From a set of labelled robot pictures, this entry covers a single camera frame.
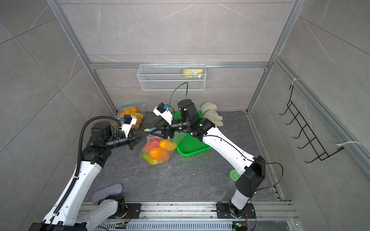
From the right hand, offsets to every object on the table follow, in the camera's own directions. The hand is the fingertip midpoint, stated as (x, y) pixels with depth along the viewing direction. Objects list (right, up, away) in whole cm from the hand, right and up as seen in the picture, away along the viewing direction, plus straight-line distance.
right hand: (155, 129), depth 64 cm
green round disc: (+42, -28, +17) cm, 53 cm away
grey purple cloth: (-26, -35, +14) cm, 46 cm away
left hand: (-4, -1, +3) cm, 5 cm away
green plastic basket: (+16, -13, +34) cm, 40 cm away
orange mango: (-2, -14, +15) cm, 20 cm away
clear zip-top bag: (-28, +14, +53) cm, 62 cm away
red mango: (-5, -9, +17) cm, 20 cm away
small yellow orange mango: (+3, -10, +16) cm, 19 cm away
